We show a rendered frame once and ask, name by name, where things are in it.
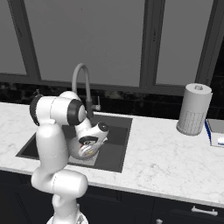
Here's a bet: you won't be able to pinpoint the grey curved sink faucet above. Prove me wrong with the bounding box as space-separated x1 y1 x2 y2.
71 62 102 121

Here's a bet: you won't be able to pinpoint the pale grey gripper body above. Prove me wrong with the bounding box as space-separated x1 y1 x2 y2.
67 150 100 168

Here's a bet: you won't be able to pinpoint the dark drawer front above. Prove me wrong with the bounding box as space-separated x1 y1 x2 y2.
151 195 224 224

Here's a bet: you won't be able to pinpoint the blue and white box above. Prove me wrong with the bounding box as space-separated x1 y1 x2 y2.
204 117 224 148

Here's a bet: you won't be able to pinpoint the dark cupboard door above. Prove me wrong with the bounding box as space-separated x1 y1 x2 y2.
77 185 155 224

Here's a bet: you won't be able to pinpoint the silver drawer handle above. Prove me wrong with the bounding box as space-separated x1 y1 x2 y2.
191 205 220 217

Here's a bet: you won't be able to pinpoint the small dark sink dispenser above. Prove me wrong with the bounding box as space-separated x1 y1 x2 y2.
32 88 44 99

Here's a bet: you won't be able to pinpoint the dark grey sink basin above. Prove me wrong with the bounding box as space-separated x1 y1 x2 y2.
15 112 134 174

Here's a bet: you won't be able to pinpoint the dark framed window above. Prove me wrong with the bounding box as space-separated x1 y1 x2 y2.
0 0 224 97

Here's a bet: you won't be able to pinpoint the white paper towel roll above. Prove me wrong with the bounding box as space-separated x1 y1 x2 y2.
176 82 214 137

